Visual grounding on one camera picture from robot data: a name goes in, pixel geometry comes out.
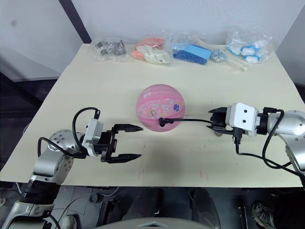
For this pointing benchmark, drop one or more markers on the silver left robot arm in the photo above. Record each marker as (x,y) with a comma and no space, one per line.
(54,152)

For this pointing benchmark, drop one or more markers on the dark rounded shape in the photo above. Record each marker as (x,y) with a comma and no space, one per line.
(205,207)

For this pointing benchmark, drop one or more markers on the small bag of metal parts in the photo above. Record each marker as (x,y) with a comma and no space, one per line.
(218,55)

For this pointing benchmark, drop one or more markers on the bag of orange white gloves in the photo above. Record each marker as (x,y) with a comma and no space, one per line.
(150,51)

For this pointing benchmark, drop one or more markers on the white shoe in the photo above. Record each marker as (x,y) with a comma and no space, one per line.
(69,221)

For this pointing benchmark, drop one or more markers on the bag of blue white items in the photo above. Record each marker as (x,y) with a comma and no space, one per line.
(247,48)

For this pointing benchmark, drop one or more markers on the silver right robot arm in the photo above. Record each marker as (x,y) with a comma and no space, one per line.
(293,124)

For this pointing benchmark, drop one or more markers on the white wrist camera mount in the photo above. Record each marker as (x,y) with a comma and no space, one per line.
(91,133)
(241,117)

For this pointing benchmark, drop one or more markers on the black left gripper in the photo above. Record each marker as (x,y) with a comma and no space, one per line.
(108,143)

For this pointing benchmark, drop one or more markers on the grey sneaker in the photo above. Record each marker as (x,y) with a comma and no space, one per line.
(263,214)

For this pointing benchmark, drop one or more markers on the pink printed ball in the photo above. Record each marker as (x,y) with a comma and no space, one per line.
(157,102)

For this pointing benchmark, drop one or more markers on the grey robot torso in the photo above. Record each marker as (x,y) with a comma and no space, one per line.
(155,224)

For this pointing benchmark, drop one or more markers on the bag of blue plastic parts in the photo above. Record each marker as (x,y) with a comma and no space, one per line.
(190,53)

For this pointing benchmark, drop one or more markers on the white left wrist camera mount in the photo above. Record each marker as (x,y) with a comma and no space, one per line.
(91,133)

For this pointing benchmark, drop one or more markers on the bag of white sticks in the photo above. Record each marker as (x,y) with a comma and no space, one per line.
(236,63)

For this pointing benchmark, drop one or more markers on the plastic bag of black clips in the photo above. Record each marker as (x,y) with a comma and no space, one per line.
(109,47)

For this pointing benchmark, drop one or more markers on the dark diagonal frame beam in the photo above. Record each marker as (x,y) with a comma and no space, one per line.
(81,21)

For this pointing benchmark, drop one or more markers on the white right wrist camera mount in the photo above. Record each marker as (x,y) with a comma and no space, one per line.
(241,117)

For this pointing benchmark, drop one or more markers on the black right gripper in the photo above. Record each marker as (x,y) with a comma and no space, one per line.
(224,121)

